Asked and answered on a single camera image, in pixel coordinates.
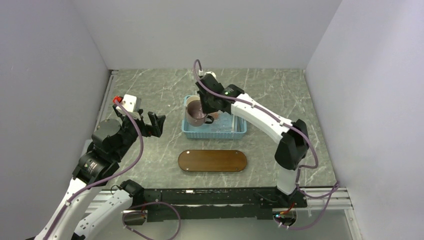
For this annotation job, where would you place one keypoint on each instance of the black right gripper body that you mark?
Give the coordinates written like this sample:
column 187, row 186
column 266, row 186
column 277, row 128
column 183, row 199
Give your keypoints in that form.
column 206, row 103

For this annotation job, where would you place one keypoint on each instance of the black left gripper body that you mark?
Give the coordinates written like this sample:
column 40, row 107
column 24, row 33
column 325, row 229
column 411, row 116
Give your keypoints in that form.
column 127, row 124

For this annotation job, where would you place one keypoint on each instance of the purple mug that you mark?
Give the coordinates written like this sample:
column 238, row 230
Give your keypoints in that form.
column 195, row 116

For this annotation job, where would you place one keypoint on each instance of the yellow mug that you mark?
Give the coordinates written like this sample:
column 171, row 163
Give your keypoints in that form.
column 190, row 99

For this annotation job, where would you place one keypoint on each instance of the clear glass holder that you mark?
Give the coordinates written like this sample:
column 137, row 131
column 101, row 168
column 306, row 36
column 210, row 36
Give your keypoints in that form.
column 222, row 124

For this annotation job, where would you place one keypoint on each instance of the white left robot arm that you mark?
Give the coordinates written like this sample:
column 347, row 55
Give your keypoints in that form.
column 110, row 142

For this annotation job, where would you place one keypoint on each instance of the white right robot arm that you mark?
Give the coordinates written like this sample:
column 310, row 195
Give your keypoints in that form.
column 287, row 134

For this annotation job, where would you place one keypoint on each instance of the grey toothbrush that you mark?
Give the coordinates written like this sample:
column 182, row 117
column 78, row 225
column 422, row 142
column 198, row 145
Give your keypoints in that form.
column 238, row 124

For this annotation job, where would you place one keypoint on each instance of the oval wooden tray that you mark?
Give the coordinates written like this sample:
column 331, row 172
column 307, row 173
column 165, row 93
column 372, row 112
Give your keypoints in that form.
column 202, row 160

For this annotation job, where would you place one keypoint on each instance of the light blue plastic basket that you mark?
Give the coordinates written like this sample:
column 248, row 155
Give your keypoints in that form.
column 203, row 132

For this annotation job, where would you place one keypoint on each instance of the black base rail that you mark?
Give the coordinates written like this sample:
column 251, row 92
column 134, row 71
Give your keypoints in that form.
column 159, row 211

